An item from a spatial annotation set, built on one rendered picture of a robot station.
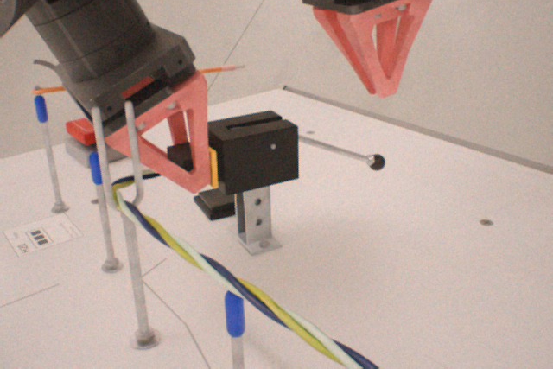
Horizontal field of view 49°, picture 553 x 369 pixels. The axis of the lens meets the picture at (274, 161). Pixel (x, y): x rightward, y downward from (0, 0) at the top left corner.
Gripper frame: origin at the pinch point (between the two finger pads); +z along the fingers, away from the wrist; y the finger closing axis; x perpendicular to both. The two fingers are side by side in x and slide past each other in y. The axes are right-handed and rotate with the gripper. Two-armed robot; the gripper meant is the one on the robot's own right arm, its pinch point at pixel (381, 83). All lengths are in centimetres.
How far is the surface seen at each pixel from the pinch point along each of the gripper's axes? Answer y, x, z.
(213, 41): -210, 56, 49
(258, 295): 18.7, -18.8, -2.4
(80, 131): -21.6, -20.2, 3.0
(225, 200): -5.3, -12.7, 7.0
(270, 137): 1.8, -10.4, -0.1
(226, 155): 1.8, -13.6, -0.1
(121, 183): 2.9, -20.6, -1.5
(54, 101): -302, -10, 78
